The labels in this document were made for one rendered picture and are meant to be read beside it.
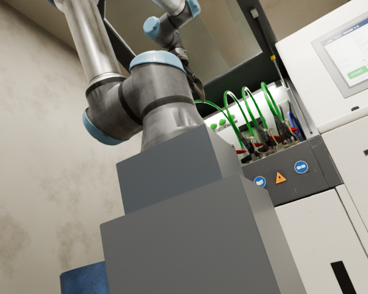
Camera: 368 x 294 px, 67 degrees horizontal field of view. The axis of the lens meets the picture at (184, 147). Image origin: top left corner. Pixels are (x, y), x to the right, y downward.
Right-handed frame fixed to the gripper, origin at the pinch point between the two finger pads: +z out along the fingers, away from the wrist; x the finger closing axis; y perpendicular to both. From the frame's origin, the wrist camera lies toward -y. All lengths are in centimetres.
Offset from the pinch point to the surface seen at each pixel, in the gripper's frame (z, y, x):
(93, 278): 48, -75, -151
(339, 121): 26.7, -2.3, 41.2
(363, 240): 60, -2, 33
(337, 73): 1, -30, 51
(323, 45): -15, -34, 52
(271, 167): 32.4, -2.2, 17.9
